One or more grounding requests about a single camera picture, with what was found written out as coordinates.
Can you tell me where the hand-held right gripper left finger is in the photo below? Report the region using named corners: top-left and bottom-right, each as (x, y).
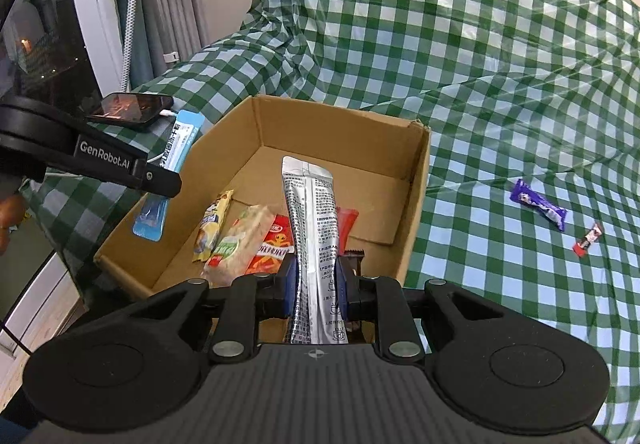
top-left (129, 260), bottom-right (297, 361)

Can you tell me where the silver foil packet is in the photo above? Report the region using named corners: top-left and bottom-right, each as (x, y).
top-left (281, 155), bottom-right (348, 345)

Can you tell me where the orange red snack packet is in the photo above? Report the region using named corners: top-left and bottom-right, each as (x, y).
top-left (245, 214), bottom-right (293, 277)

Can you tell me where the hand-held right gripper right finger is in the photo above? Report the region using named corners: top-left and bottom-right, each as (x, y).
top-left (337, 254), bottom-right (507, 361)

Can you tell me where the yellow snack packet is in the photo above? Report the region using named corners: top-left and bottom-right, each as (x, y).
top-left (192, 190), bottom-right (235, 262)

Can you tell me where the braided white cable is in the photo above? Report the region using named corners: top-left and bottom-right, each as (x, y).
top-left (121, 0), bottom-right (141, 94)

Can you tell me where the clear green peanut packet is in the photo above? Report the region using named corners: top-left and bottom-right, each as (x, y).
top-left (201, 204), bottom-right (276, 287)

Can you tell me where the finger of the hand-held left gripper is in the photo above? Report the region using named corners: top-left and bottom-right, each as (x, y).
top-left (127, 155), bottom-right (182, 199)

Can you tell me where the brown cardboard box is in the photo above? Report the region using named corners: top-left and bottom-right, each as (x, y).
top-left (94, 95), bottom-right (432, 345)

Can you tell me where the light blue snack packet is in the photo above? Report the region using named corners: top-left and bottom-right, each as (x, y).
top-left (132, 110), bottom-right (203, 242)

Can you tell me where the small brown red candy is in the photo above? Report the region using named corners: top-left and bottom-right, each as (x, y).
top-left (571, 222), bottom-right (603, 257)

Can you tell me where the purple snack bar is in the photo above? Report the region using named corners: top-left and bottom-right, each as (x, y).
top-left (509, 178), bottom-right (568, 231)

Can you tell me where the black smartphone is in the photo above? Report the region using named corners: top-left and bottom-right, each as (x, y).
top-left (85, 93), bottom-right (175, 131)

